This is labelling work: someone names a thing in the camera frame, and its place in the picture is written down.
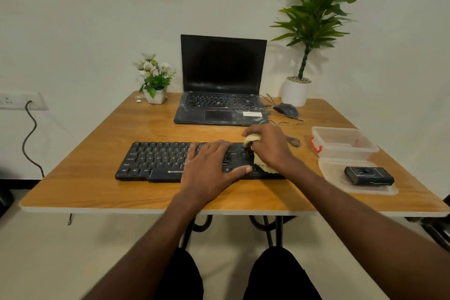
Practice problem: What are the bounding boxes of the person's left hand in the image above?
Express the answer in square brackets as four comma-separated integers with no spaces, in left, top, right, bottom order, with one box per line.
[177,139,253,206]

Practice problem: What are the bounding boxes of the person's right hand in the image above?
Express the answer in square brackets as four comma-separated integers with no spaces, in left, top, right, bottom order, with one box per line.
[242,123,298,174]

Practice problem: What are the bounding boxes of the cream cleaning cloth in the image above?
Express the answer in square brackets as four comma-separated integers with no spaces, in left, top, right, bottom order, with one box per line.
[243,134,279,174]

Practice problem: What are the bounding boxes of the black computer keyboard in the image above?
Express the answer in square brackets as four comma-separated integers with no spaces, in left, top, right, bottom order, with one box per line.
[115,141,286,184]

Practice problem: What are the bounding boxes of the person's left forearm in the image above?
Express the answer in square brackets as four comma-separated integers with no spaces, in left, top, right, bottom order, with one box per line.
[82,194,208,300]

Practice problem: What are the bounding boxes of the person's right forearm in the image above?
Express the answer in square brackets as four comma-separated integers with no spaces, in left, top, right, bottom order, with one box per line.
[279,164,450,300]

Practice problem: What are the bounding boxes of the black computer mouse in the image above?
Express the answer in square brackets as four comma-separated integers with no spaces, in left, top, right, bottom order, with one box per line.
[273,103,300,120]

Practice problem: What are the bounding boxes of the black laptop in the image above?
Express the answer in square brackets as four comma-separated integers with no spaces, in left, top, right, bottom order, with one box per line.
[173,34,270,127]

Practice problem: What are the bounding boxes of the clear plastic container red clips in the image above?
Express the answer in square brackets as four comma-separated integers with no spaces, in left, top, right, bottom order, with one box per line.
[310,126,380,162]

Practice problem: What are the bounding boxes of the clear plastic container lid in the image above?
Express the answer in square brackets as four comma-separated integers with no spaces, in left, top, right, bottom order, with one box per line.
[318,157,399,196]

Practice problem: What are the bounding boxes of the small white flower pot plant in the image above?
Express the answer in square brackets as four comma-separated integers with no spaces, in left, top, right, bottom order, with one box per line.
[132,52,177,105]

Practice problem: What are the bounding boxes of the person's right leg black trousers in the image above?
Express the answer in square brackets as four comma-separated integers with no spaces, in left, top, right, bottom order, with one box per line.
[242,246,323,300]

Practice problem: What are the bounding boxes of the person's leg black trousers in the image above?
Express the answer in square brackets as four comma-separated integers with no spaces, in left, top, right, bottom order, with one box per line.
[154,247,205,300]
[242,246,323,300]

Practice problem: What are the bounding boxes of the person's left leg black trousers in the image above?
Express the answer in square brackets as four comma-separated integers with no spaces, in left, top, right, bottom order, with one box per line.
[154,247,205,300]

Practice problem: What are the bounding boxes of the small black rectangular device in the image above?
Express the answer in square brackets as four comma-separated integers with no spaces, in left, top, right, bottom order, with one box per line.
[344,166,395,187]

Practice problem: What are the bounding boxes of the tall green plant white pot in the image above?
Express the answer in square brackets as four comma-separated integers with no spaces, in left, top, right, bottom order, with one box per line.
[270,0,375,108]

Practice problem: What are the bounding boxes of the dark chair base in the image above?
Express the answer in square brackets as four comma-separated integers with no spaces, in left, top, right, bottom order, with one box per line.
[404,194,450,252]

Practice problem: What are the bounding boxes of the dark object at floor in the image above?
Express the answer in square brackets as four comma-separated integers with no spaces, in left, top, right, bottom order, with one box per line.
[0,165,15,220]

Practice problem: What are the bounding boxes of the thin black mouse cable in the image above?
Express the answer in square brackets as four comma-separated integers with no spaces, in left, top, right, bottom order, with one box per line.
[258,94,305,148]

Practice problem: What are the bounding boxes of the black metal table frame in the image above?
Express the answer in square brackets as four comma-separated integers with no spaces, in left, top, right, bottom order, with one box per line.
[179,214,297,250]

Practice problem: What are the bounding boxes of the black power cable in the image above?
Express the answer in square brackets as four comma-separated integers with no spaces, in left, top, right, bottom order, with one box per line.
[21,100,46,179]

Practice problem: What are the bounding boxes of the white wall socket plate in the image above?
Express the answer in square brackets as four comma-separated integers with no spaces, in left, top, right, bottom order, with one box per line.
[0,91,49,111]

